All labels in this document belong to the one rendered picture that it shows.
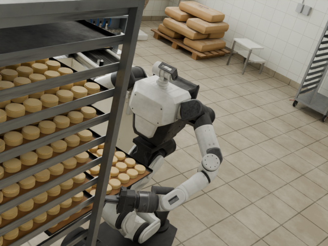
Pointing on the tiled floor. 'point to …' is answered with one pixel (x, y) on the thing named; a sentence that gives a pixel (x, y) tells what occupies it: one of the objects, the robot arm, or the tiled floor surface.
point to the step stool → (247, 53)
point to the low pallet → (177, 43)
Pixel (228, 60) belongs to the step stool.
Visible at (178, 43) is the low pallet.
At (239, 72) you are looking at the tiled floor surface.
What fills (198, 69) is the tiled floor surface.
